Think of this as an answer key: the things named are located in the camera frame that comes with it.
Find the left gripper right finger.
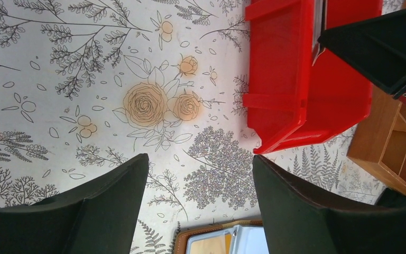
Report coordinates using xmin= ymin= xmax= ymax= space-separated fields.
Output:
xmin=252 ymin=155 xmax=406 ymax=253

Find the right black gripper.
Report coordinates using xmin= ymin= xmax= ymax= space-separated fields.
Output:
xmin=318 ymin=9 xmax=406 ymax=105

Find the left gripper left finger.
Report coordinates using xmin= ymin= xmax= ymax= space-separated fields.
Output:
xmin=0 ymin=153 xmax=149 ymax=253

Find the brown leather card holder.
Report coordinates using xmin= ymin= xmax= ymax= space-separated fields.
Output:
xmin=173 ymin=220 xmax=269 ymax=254

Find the red plastic bin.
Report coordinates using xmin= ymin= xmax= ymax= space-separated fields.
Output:
xmin=242 ymin=1 xmax=383 ymax=155

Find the orange compartment tray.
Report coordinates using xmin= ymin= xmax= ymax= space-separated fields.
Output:
xmin=346 ymin=0 xmax=406 ymax=202

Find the floral table mat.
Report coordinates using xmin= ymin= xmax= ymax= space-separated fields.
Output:
xmin=0 ymin=0 xmax=405 ymax=254

